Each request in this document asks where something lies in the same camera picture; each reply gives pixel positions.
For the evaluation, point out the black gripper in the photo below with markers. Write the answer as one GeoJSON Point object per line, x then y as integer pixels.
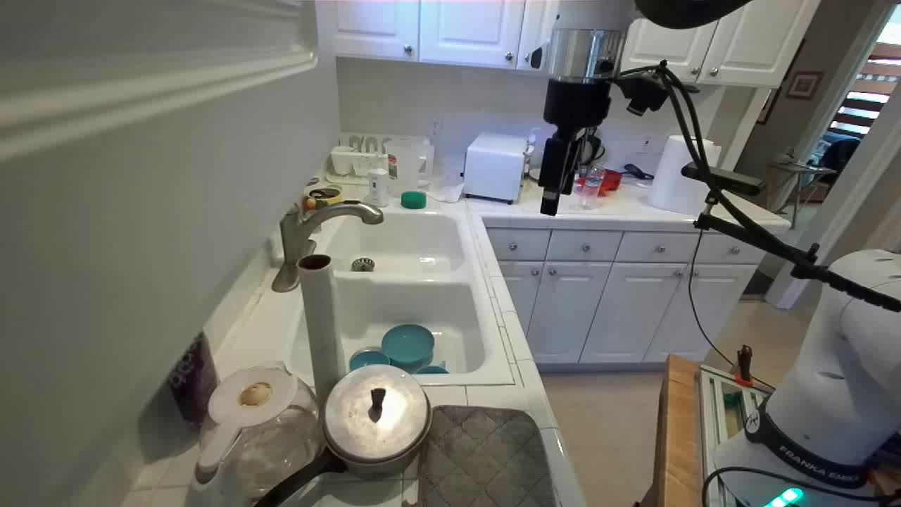
{"type": "Point", "coordinates": [578, 105]}

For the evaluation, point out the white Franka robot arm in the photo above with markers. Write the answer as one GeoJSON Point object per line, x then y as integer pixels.
{"type": "Point", "coordinates": [846, 376]}

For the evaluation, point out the white paper towel roll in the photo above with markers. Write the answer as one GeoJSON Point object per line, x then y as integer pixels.
{"type": "Point", "coordinates": [677, 179]}

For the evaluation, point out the grey quilted pot holder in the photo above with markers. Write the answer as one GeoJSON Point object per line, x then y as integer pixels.
{"type": "Point", "coordinates": [487, 460]}

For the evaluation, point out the red container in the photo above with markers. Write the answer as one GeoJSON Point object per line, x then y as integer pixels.
{"type": "Point", "coordinates": [609, 182]}

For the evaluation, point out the white countertop appliance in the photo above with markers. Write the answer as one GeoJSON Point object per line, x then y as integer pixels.
{"type": "Point", "coordinates": [492, 168]}

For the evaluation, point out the white lower cabinets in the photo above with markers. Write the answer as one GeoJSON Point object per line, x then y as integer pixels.
{"type": "Point", "coordinates": [564, 310]}

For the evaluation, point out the white cabinets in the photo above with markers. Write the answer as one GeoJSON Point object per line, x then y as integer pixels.
{"type": "Point", "coordinates": [467, 29]}
{"type": "Point", "coordinates": [564, 310]}

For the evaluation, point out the clear plastic container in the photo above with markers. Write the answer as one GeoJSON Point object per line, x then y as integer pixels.
{"type": "Point", "coordinates": [412, 160]}

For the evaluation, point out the green cup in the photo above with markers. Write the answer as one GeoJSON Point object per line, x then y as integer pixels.
{"type": "Point", "coordinates": [412, 199]}

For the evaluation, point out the white double sink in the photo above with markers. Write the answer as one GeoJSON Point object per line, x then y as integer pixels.
{"type": "Point", "coordinates": [412, 243]}

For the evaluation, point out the white upper cabinets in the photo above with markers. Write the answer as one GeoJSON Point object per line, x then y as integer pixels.
{"type": "Point", "coordinates": [467, 29]}

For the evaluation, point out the white dish rack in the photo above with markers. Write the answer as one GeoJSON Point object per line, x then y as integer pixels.
{"type": "Point", "coordinates": [354, 160]}

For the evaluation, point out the large teal plate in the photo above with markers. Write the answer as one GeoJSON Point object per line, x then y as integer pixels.
{"type": "Point", "coordinates": [408, 343]}

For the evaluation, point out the small teal plate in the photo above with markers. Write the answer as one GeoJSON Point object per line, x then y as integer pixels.
{"type": "Point", "coordinates": [432, 371]}
{"type": "Point", "coordinates": [366, 358]}

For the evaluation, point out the yellow and black scrubber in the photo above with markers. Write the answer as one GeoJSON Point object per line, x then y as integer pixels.
{"type": "Point", "coordinates": [323, 196]}

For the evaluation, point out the chrome sink faucet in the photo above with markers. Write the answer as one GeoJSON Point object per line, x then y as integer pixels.
{"type": "Point", "coordinates": [295, 236]}

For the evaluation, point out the white upright tube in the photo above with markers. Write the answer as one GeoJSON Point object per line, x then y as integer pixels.
{"type": "Point", "coordinates": [322, 327]}

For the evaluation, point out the wooden table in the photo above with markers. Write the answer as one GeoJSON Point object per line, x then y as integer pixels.
{"type": "Point", "coordinates": [680, 433]}

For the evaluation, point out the white device with green display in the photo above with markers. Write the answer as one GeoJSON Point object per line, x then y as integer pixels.
{"type": "Point", "coordinates": [726, 403]}

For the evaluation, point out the beige round food item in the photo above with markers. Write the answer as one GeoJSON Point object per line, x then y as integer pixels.
{"type": "Point", "coordinates": [253, 392]}

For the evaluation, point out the white jug with grey lid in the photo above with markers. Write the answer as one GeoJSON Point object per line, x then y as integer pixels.
{"type": "Point", "coordinates": [267, 455]}

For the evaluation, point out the white round plate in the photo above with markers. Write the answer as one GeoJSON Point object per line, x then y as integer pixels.
{"type": "Point", "coordinates": [225, 403]}

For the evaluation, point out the purple container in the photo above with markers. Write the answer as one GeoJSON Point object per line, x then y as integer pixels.
{"type": "Point", "coordinates": [194, 376]}

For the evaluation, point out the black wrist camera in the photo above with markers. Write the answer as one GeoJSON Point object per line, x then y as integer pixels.
{"type": "Point", "coordinates": [647, 92]}

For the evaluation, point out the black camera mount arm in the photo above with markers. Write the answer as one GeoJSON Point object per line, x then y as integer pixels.
{"type": "Point", "coordinates": [749, 236]}

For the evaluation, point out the framed wall picture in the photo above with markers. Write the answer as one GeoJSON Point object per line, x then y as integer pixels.
{"type": "Point", "coordinates": [803, 86]}

